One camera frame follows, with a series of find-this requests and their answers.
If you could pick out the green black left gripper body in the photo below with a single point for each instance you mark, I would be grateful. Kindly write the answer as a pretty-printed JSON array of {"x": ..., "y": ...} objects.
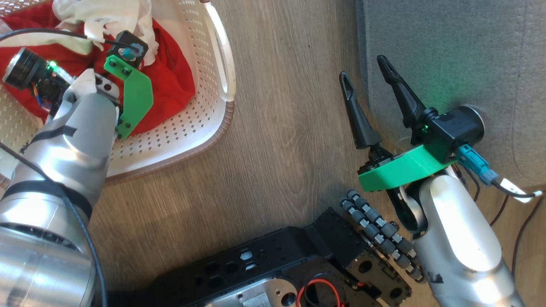
[{"x": 136, "y": 98}]

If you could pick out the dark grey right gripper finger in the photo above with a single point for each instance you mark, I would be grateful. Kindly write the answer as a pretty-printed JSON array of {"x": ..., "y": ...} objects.
[
  {"x": 405, "y": 100},
  {"x": 360, "y": 119}
]

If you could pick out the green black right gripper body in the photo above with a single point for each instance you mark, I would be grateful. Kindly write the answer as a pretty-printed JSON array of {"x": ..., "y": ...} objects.
[{"x": 396, "y": 172}]

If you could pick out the red garment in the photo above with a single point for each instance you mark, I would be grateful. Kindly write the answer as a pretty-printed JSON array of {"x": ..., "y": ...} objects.
[{"x": 170, "y": 81}]

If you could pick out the white garment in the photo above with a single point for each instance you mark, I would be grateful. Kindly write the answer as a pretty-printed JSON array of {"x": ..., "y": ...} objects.
[{"x": 115, "y": 17}]

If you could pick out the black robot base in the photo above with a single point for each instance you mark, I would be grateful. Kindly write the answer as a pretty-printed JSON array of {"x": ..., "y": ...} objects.
[{"x": 264, "y": 256}]

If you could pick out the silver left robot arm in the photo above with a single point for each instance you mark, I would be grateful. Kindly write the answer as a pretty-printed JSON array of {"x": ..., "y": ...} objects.
[{"x": 64, "y": 162}]

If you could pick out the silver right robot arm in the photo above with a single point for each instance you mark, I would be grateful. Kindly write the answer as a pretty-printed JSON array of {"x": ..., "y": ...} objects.
[{"x": 460, "y": 230}]

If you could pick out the white perforated laundry basket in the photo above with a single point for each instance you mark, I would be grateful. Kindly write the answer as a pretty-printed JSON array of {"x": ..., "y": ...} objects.
[{"x": 179, "y": 132}]

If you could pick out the grey upholstered seat module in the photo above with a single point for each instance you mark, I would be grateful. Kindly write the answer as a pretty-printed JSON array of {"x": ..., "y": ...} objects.
[{"x": 448, "y": 51}]

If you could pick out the grey roller omni wheel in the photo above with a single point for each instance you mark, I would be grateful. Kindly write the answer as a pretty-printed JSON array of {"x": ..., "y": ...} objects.
[{"x": 384, "y": 230}]

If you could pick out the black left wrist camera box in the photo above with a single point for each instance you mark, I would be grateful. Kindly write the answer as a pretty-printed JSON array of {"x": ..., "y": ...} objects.
[{"x": 123, "y": 42}]

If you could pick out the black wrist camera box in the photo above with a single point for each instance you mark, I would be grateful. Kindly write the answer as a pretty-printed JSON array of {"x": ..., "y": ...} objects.
[
  {"x": 123, "y": 42},
  {"x": 456, "y": 128}
]

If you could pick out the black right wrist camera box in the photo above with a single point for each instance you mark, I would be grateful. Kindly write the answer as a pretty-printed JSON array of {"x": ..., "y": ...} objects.
[{"x": 456, "y": 128}]

